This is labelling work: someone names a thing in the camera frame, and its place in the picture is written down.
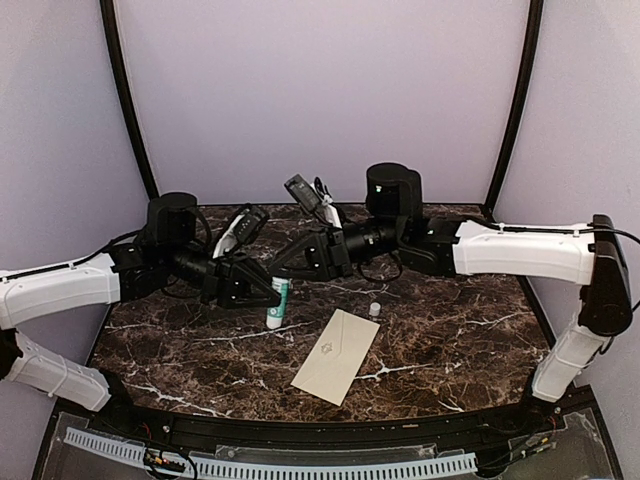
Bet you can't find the black corner frame post left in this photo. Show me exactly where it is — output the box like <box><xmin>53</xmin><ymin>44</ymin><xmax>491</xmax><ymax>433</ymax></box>
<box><xmin>99</xmin><ymin>0</ymin><xmax>159</xmax><ymax>200</ymax></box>

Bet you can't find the black front rail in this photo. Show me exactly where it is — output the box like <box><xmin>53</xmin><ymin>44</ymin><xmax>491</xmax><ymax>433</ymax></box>
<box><xmin>54</xmin><ymin>387</ymin><xmax>596</xmax><ymax>451</ymax></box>

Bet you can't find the black corner frame post right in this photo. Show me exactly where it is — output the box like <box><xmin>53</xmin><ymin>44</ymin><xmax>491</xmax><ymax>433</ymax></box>
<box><xmin>483</xmin><ymin>0</ymin><xmax>544</xmax><ymax>216</ymax></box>

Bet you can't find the white slotted cable duct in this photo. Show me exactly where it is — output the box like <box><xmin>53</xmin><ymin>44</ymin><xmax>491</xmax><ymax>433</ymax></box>
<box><xmin>64</xmin><ymin>427</ymin><xmax>477</xmax><ymax>479</ymax></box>

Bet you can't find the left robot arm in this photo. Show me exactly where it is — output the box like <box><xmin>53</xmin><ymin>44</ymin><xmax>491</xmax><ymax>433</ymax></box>
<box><xmin>1</xmin><ymin>192</ymin><xmax>281</xmax><ymax>436</ymax></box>

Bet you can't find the grey glue bottle cap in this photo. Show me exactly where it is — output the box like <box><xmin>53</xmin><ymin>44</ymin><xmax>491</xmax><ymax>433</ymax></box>
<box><xmin>368</xmin><ymin>302</ymin><xmax>381</xmax><ymax>318</ymax></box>

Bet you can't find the black corner frame post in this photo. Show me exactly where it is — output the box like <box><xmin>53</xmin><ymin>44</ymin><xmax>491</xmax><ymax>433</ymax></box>
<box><xmin>99</xmin><ymin>0</ymin><xmax>159</xmax><ymax>200</ymax></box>
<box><xmin>483</xmin><ymin>0</ymin><xmax>544</xmax><ymax>216</ymax></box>

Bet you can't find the cream envelope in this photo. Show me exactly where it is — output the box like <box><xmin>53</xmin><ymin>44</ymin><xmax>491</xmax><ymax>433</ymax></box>
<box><xmin>291</xmin><ymin>309</ymin><xmax>379</xmax><ymax>406</ymax></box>

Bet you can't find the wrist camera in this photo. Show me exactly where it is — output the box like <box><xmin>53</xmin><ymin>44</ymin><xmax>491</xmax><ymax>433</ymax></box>
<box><xmin>284</xmin><ymin>174</ymin><xmax>343</xmax><ymax>228</ymax></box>
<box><xmin>212</xmin><ymin>203</ymin><xmax>269</xmax><ymax>259</ymax></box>

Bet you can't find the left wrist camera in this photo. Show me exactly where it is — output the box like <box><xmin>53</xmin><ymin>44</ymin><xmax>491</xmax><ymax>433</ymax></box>
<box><xmin>212</xmin><ymin>203</ymin><xmax>269</xmax><ymax>259</ymax></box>

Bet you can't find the small glue bottle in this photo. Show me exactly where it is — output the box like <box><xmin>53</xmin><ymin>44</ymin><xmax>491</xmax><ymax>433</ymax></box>
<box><xmin>264</xmin><ymin>276</ymin><xmax>292</xmax><ymax>330</ymax></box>

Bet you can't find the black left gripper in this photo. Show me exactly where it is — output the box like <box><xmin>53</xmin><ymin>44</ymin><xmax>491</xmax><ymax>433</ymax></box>
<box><xmin>163</xmin><ymin>241</ymin><xmax>287</xmax><ymax>309</ymax></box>

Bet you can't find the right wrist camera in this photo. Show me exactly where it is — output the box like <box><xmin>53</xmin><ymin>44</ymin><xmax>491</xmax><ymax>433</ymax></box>
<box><xmin>284</xmin><ymin>174</ymin><xmax>343</xmax><ymax>228</ymax></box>

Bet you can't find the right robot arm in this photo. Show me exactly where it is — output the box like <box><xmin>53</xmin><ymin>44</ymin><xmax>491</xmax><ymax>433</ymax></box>
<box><xmin>269</xmin><ymin>163</ymin><xmax>639</xmax><ymax>434</ymax></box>

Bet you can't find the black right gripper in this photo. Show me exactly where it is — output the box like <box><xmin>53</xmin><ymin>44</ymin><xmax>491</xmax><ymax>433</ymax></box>
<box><xmin>267</xmin><ymin>215</ymin><xmax>405</xmax><ymax>281</ymax></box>

